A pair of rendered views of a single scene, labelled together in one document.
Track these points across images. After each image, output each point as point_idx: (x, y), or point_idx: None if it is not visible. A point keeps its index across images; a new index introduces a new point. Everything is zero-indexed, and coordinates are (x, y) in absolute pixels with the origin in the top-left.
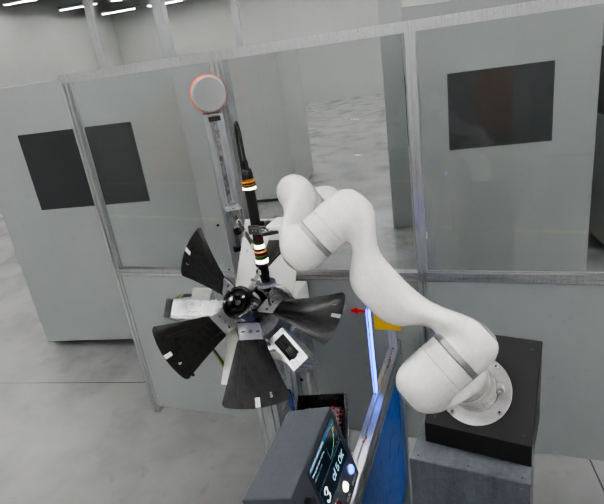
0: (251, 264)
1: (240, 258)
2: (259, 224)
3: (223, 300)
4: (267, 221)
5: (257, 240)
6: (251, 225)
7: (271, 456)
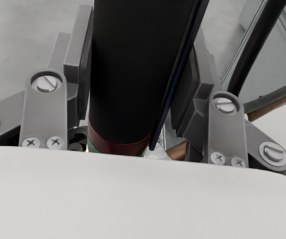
0: None
1: None
2: (121, 67)
3: (72, 130)
4: (208, 113)
5: (88, 128)
6: (77, 19)
7: None
